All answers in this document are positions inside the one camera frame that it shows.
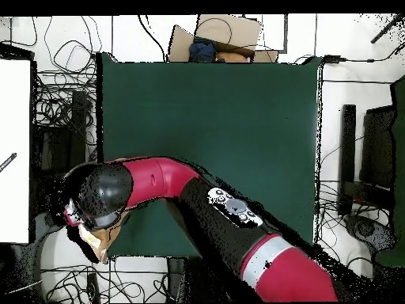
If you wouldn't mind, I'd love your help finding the black upright bar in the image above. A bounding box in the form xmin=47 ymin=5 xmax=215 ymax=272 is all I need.
xmin=338 ymin=104 xmax=358 ymax=216

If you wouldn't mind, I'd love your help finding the tan terry towel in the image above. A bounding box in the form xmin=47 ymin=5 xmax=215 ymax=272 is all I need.
xmin=78 ymin=211 xmax=131 ymax=264

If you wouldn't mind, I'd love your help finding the black power strip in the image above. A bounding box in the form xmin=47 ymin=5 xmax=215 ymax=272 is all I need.
xmin=85 ymin=272 xmax=101 ymax=303

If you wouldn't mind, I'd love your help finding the looped black cable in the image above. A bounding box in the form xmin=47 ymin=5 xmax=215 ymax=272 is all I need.
xmin=44 ymin=15 xmax=104 ymax=74

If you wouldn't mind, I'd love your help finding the white board with black frame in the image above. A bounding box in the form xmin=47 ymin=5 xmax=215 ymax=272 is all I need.
xmin=0 ymin=42 xmax=37 ymax=245

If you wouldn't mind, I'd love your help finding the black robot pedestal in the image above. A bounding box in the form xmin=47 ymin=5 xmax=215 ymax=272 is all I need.
xmin=166 ymin=256 xmax=191 ymax=302

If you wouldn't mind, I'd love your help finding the orange garment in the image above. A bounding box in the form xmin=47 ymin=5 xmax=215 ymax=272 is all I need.
xmin=215 ymin=51 xmax=249 ymax=63

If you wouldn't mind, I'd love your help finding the black tripod leg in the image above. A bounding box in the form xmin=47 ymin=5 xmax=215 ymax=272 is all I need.
xmin=370 ymin=13 xmax=405 ymax=44

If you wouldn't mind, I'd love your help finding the black marker pen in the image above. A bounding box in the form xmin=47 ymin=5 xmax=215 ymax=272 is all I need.
xmin=0 ymin=152 xmax=17 ymax=173

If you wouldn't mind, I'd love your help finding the dark green table cloth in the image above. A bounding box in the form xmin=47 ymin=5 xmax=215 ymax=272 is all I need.
xmin=96 ymin=51 xmax=324 ymax=260

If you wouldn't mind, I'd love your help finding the green chair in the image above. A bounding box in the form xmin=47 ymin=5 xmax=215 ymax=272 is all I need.
xmin=374 ymin=75 xmax=405 ymax=267

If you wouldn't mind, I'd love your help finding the black monitor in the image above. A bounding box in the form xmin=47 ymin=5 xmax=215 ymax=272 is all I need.
xmin=360 ymin=105 xmax=396 ymax=191

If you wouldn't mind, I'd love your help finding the dark blue garment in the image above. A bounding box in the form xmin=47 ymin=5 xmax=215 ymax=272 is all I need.
xmin=188 ymin=36 xmax=218 ymax=63

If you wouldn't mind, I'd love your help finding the black equipment stand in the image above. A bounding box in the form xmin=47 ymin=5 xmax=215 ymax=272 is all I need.
xmin=32 ymin=89 xmax=93 ymax=207

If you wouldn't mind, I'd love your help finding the brown cardboard box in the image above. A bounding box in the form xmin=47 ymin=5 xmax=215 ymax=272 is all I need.
xmin=167 ymin=13 xmax=279 ymax=63

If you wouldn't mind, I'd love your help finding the black cable over cardboard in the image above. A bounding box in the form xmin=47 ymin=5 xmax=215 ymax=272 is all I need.
xmin=194 ymin=17 xmax=233 ymax=44

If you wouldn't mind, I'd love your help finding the black cable tangle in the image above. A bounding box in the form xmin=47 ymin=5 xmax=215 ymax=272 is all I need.
xmin=32 ymin=70 xmax=97 ymax=127

